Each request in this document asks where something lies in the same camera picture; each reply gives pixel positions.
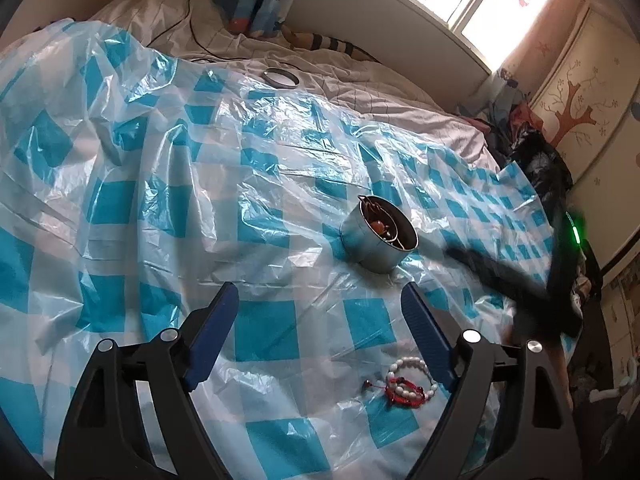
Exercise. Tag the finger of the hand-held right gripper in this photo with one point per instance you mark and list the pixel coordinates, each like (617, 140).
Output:
(532, 320)
(500, 272)

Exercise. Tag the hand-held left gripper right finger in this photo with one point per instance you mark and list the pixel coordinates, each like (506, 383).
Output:
(425, 335)

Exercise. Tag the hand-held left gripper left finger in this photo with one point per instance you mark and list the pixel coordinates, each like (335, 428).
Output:
(212, 335)

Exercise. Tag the round metal tin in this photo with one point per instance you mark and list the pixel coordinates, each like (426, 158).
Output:
(365, 255)

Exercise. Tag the black plastic bag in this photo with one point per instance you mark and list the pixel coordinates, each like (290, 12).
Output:
(542, 170)

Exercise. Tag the pile of clothes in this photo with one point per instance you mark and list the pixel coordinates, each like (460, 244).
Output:
(505, 120)

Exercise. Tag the blue checkered plastic sheet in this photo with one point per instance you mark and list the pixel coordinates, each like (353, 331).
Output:
(175, 185)

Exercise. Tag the wardrobe with tree decoration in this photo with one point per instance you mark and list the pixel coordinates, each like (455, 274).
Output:
(590, 110)

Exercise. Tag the white bed quilt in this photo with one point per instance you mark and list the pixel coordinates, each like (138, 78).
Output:
(380, 95)

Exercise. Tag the round metal tin lid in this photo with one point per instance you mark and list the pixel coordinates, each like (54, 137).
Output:
(280, 79)

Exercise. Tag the window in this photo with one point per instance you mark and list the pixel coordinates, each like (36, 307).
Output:
(490, 5)

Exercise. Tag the cream bed headboard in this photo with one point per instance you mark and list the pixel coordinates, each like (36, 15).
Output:
(380, 15)

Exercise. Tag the striped plush tail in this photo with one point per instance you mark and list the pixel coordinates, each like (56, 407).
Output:
(330, 42)

